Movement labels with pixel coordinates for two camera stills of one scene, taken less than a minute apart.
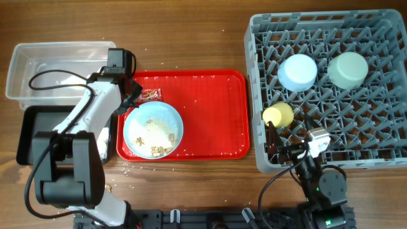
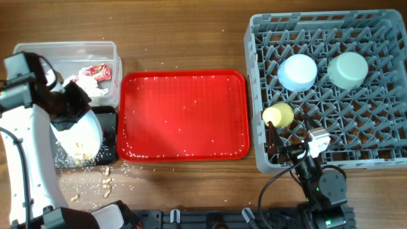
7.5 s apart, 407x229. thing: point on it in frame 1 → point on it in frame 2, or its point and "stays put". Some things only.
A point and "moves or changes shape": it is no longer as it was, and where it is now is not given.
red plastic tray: x=213 y=108 stays put
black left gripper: x=137 y=90 → x=84 y=102
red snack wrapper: x=150 y=95 moves or changes shape
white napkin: x=102 y=142 moves or changes shape
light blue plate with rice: x=152 y=130 moves or changes shape
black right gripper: x=291 y=149 stays put
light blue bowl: x=297 y=72 stays put
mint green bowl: x=348 y=70 stays put
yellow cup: x=280 y=114 stays put
